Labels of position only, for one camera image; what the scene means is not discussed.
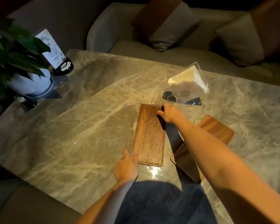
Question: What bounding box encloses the light brown wooden tray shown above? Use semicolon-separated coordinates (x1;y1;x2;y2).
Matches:
170;115;235;184

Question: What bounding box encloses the beige fabric sofa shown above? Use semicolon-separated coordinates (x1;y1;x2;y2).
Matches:
86;2;280;88

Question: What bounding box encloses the person's left forearm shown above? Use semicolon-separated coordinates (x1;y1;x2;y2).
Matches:
76;177;138;224

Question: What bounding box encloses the stack of white napkins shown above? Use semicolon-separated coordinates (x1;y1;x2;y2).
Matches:
168;66;210;95

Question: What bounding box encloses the dark brown wooden tray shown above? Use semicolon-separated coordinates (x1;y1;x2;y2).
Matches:
131;104;166;167

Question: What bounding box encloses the brown and grey cushion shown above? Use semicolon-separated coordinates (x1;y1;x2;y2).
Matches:
131;0;200;52
215;0;280;67

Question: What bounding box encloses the person's right hand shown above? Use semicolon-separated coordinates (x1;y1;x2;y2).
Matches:
157;103;185;124

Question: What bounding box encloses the person's left hand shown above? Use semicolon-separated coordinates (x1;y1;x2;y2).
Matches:
114;149;139;184

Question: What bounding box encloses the white table sign card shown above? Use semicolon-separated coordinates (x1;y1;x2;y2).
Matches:
35;29;66;70

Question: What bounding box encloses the white ribbed plant pot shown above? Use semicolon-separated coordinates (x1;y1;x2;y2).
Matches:
7;68;54;97

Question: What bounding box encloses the dark blue garment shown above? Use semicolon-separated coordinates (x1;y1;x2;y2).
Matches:
114;180;219;224

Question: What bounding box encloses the black sign stand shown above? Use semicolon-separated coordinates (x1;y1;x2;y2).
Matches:
52;57;74;76

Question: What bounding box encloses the person's right forearm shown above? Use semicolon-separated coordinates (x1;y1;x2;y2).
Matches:
174;116;280;224

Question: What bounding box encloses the clear acrylic napkin holder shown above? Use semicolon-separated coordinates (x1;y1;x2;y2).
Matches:
163;62;210;107

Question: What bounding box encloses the green leafy plant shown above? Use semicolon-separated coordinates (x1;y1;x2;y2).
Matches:
0;18;52;94

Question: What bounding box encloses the grey upholstered seat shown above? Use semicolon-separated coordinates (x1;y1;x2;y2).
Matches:
0;179;82;224

